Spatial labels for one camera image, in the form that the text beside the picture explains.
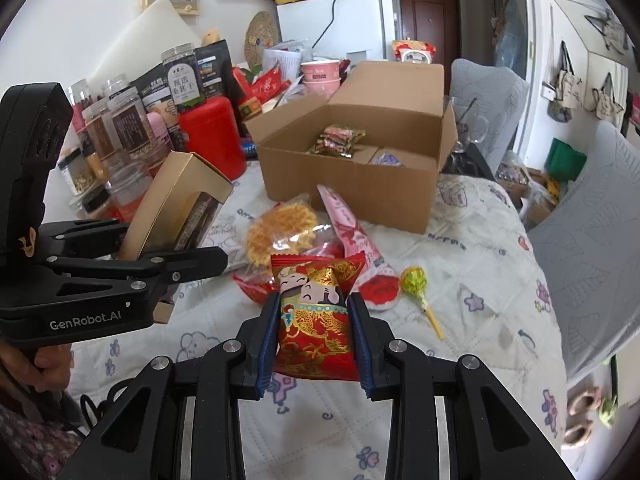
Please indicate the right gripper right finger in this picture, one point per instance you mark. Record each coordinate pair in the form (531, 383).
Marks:
(388, 367)

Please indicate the brown label clear jar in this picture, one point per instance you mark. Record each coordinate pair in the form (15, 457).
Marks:
(131, 124)

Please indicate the pink paper cups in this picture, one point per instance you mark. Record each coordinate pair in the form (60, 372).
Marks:
(322, 76)

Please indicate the purple white snack packet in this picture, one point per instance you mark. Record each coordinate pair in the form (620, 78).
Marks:
(385, 158)

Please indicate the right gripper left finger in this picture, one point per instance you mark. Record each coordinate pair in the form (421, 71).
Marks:
(242, 367)

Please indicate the white foam board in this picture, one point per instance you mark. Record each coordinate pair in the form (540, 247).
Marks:
(139, 48)

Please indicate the waffle cookie clear bag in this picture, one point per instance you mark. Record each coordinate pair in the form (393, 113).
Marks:
(289, 228)

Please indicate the brown cardboard box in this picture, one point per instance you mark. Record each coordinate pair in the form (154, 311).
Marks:
(403, 110)

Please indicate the quilted cartoon tablecloth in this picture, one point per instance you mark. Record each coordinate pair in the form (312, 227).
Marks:
(490, 298)

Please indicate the woven round trivet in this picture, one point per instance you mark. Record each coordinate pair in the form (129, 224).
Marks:
(262, 33)

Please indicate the white mini fridge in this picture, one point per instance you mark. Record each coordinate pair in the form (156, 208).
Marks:
(335, 28)

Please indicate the gold rectangular snack box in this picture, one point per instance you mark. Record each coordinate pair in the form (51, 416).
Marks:
(186, 185)

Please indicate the black stand-up pouch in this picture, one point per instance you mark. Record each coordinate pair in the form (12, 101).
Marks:
(215, 68)

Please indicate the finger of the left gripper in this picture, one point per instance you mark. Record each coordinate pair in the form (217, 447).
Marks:
(165, 269)
(89, 239)

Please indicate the grey leaf chair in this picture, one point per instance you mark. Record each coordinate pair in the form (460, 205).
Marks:
(500, 98)
(588, 248)

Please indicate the green red candy packet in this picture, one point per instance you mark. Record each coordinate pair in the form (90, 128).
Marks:
(337, 141)

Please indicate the near grey leaf chair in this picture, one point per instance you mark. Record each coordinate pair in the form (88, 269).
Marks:
(588, 248)

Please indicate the red crinkled snack bag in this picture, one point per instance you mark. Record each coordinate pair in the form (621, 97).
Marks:
(257, 281)

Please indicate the person's left hand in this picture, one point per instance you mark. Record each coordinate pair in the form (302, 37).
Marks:
(51, 369)

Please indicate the dark label clear jar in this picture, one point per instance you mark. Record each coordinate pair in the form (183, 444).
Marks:
(183, 77)

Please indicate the glass mug with spoon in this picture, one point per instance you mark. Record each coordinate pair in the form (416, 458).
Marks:
(472, 125)

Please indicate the green yellow lollipop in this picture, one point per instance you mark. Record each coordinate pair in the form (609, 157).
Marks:
(413, 281)

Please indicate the red gold snack packet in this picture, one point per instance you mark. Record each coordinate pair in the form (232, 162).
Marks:
(314, 336)

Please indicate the far grey leaf chair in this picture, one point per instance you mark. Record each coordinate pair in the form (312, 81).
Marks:
(500, 98)

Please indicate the red plastic canister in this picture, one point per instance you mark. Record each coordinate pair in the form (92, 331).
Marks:
(212, 133)

